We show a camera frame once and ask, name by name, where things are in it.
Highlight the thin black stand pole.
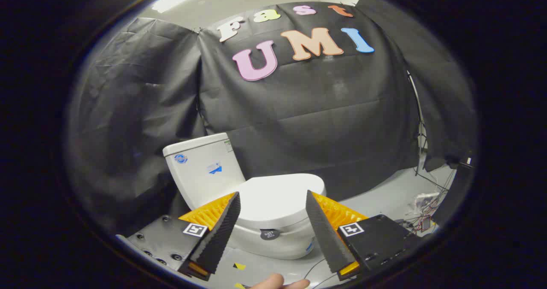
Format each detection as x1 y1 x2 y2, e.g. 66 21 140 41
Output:
406 70 429 177

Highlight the white toilet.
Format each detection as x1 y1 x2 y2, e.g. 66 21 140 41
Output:
162 133 326 260

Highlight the tangle of floor cables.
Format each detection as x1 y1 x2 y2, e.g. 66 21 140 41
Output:
397 167 454 235

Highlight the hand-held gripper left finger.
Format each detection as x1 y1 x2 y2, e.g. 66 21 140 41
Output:
115 192 241 281

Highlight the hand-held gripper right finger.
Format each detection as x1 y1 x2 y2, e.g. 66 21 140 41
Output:
305 190 423 281

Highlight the white toilet lid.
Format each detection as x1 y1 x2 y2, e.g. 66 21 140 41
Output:
233 174 326 230

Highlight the black backdrop cloth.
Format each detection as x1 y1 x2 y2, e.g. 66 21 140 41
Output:
66 0 477 238

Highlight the black box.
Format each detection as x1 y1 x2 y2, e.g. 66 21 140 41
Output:
431 152 476 226

